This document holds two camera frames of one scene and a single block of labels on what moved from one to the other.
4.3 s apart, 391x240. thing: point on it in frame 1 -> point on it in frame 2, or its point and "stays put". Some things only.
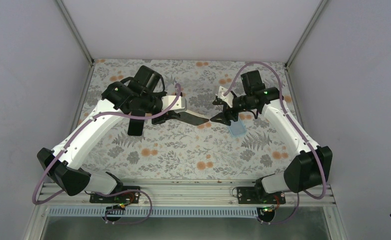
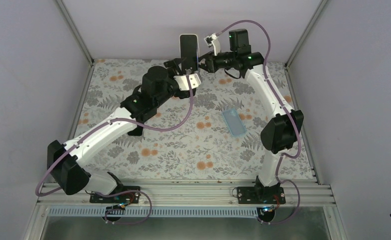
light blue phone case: (237, 128) stays put
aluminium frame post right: (319, 9) stays put
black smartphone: (192, 119) -> (188, 55)
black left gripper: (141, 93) -> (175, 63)
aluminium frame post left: (75, 31) stays put
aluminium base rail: (169, 194) stays put
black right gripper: (222, 115) -> (210, 65)
